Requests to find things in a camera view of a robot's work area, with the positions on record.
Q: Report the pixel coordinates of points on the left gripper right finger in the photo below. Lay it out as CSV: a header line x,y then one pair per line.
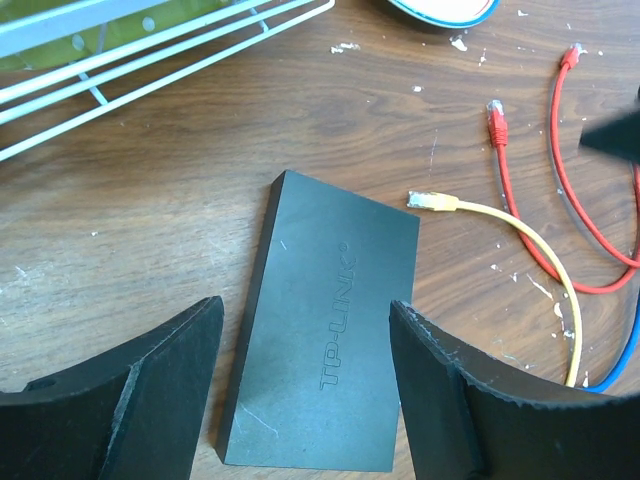
x,y
469,415

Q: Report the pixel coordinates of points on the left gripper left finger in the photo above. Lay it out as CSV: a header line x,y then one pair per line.
x,y
132,412

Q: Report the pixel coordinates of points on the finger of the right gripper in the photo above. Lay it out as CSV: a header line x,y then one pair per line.
x,y
617,137

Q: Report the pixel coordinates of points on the black network switch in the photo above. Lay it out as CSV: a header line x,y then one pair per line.
x,y
313,384

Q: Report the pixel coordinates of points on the white patterned round plate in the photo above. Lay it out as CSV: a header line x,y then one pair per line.
x,y
450,14

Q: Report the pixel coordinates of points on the white wire dish rack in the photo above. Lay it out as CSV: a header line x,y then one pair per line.
x,y
25,92

